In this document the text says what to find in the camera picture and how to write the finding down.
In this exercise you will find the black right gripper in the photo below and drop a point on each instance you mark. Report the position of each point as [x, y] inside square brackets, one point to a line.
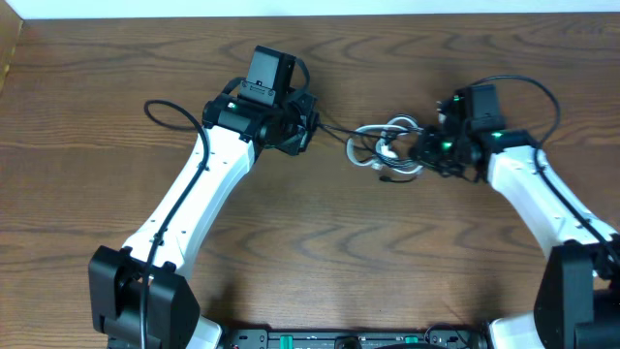
[426, 151]

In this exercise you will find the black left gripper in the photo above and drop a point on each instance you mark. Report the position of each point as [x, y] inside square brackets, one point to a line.
[300, 134]

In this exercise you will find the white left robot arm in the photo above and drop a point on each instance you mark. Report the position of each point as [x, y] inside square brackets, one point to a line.
[140, 294]

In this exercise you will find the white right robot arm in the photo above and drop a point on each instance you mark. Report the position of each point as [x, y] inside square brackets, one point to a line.
[577, 304]

